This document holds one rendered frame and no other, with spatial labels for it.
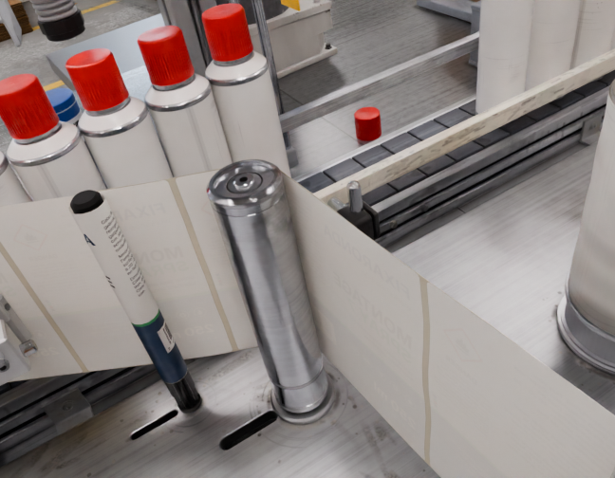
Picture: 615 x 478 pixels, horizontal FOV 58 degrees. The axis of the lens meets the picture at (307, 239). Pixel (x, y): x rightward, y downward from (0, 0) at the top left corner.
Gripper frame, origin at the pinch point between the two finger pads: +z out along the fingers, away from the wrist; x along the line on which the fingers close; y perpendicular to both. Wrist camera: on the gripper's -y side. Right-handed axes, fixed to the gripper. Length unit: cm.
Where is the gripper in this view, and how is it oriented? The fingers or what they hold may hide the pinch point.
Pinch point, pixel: (13, 32)
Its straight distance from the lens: 89.8
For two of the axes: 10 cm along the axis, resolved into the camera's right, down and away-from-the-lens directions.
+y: -8.1, 4.6, -3.5
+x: 5.6, 4.7, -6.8
